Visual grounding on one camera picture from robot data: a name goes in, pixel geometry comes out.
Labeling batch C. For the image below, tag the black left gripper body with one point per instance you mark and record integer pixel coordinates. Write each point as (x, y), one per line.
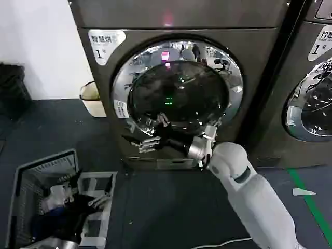
(75, 215)

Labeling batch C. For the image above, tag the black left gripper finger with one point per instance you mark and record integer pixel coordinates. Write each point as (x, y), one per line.
(73, 181)
(98, 200)

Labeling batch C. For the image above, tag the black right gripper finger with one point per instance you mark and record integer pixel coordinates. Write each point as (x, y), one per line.
(149, 149)
(145, 141)

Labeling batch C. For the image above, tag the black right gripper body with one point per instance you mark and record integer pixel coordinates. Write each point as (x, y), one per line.
(176, 145)

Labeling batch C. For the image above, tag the dark garment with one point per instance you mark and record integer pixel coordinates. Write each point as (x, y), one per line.
(52, 225)

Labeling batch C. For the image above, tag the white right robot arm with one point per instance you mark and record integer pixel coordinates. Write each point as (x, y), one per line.
(246, 186)

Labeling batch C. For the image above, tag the dryer kick panel flap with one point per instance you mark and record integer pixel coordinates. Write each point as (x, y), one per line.
(175, 164)

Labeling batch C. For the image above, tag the pale grey garment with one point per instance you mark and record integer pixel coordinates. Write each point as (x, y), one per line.
(55, 192)

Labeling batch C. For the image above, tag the blue cloth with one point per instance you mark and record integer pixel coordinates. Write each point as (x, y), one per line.
(50, 211)

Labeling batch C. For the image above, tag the small white instruction sticker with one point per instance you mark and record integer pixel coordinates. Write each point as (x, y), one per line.
(121, 109)

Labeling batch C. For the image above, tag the grey laundry basket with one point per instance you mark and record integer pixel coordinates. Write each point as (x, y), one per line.
(26, 171)

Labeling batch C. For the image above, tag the round glass dryer door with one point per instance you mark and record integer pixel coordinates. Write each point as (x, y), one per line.
(181, 90)
(316, 109)

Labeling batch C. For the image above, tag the white waste bin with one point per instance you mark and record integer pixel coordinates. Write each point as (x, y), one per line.
(94, 102)

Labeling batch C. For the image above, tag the large white number sticker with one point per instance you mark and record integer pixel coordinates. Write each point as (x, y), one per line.
(103, 46)
(320, 41)

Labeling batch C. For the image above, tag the black plastic crate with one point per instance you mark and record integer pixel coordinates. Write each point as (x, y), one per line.
(14, 90)

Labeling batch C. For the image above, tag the grey dryer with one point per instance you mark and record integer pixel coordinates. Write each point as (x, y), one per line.
(293, 39)
(233, 52)

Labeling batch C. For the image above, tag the white paper scrap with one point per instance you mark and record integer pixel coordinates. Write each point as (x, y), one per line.
(302, 192)

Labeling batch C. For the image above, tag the green floor tape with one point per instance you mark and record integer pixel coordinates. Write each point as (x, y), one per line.
(310, 205)

